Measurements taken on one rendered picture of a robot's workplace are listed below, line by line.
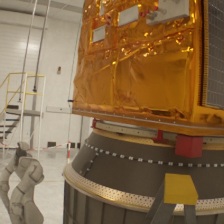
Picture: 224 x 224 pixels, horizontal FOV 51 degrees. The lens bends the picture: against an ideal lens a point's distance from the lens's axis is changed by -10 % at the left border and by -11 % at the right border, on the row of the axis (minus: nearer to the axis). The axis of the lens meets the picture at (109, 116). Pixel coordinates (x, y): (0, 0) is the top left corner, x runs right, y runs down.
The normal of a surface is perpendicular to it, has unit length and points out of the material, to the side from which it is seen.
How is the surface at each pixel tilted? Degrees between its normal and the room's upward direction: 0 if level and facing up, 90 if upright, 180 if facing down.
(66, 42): 90
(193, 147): 90
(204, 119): 95
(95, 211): 90
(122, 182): 62
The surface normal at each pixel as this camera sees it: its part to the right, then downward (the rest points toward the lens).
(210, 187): 0.19, -0.42
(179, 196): -0.21, 0.01
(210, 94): 0.51, 0.08
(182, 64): -0.78, -0.16
